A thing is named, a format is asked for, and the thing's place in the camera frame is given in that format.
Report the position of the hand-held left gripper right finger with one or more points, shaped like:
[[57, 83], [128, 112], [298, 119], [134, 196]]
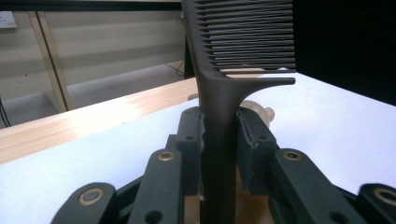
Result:
[[255, 149]]

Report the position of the black comb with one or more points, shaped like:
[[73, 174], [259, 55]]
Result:
[[218, 124]]

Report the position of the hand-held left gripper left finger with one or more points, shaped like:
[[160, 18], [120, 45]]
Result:
[[190, 149]]

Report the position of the beige counter cabinet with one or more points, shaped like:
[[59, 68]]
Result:
[[109, 46]]

